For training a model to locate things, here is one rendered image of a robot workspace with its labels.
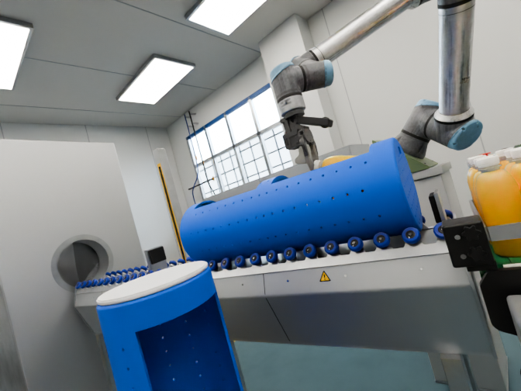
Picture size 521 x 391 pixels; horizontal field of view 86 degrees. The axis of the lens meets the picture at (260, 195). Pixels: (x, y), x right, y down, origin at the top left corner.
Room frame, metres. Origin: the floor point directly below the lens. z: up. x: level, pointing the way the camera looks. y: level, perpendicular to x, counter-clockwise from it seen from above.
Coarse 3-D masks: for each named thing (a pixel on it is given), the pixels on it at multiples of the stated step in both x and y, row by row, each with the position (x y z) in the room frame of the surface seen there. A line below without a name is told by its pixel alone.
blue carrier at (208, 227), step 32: (352, 160) 0.81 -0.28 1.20; (384, 160) 0.74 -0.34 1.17; (256, 192) 1.00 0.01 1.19; (288, 192) 0.90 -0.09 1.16; (320, 192) 0.83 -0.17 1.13; (352, 192) 0.78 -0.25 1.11; (384, 192) 0.73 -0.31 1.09; (416, 192) 0.92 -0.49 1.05; (192, 224) 1.15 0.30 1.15; (224, 224) 1.05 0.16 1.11; (256, 224) 0.97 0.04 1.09; (288, 224) 0.90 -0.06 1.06; (320, 224) 0.85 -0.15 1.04; (352, 224) 0.81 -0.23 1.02; (384, 224) 0.77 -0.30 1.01; (416, 224) 0.75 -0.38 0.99; (192, 256) 1.20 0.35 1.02; (224, 256) 1.13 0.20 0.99
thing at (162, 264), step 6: (162, 246) 1.56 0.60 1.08; (144, 252) 1.51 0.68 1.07; (150, 252) 1.49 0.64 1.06; (156, 252) 1.52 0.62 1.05; (162, 252) 1.55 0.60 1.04; (150, 258) 1.49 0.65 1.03; (156, 258) 1.51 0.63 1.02; (162, 258) 1.54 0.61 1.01; (150, 264) 1.50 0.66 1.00; (156, 264) 1.52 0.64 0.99; (162, 264) 1.55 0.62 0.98; (156, 270) 1.51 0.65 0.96
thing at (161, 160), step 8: (160, 152) 1.87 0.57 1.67; (160, 160) 1.86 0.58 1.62; (160, 168) 1.87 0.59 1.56; (168, 168) 1.90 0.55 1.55; (160, 176) 1.88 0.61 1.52; (168, 176) 1.88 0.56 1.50; (168, 184) 1.87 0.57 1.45; (168, 192) 1.86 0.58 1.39; (176, 192) 1.91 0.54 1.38; (168, 200) 1.87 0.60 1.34; (176, 200) 1.89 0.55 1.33; (168, 208) 1.89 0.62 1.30; (176, 208) 1.88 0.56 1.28; (176, 216) 1.86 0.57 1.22; (176, 224) 1.87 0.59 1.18; (176, 232) 1.88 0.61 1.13; (184, 248) 1.86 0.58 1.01; (184, 256) 1.87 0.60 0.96
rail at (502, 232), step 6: (492, 228) 0.57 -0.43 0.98; (498, 228) 0.57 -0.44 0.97; (504, 228) 0.56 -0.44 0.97; (510, 228) 0.56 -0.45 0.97; (516, 228) 0.55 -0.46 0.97; (492, 234) 0.57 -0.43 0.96; (498, 234) 0.57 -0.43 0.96; (504, 234) 0.56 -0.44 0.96; (510, 234) 0.56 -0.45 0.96; (516, 234) 0.55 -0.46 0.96; (492, 240) 0.57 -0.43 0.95
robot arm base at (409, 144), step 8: (400, 136) 1.49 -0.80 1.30; (408, 136) 1.45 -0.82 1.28; (416, 136) 1.43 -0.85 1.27; (400, 144) 1.47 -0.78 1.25; (408, 144) 1.45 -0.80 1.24; (416, 144) 1.44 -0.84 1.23; (424, 144) 1.45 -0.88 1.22; (408, 152) 1.45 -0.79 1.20; (416, 152) 1.45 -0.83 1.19; (424, 152) 1.47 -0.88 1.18
